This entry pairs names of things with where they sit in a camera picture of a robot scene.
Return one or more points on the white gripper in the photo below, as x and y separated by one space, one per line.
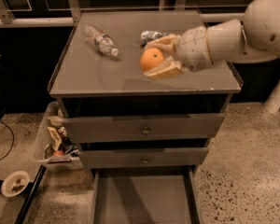
193 48

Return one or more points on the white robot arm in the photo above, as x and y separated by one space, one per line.
253 39

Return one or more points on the grey top drawer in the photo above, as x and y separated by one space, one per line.
142 128

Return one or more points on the white pipe post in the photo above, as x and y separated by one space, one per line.
272 105

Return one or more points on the grey drawer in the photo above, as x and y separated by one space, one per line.
163 195
142 128
143 157

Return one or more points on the grey middle drawer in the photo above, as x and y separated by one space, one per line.
143 157

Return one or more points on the orange fruit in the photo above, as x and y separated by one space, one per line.
151 58

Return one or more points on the grey bottom drawer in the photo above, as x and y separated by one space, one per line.
163 195

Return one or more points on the clear plastic storage bin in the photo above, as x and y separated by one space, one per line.
42 142

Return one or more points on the yellow snack packet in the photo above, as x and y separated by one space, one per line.
55 136

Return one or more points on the metal railing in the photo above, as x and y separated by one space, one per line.
158 13

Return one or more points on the small red fruit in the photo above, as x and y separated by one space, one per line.
58 153

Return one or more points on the clear plastic water bottle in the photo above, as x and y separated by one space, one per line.
101 41

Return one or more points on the white plate with leftovers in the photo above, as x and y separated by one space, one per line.
15 184

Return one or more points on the grey drawer cabinet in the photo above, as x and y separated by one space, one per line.
87 83

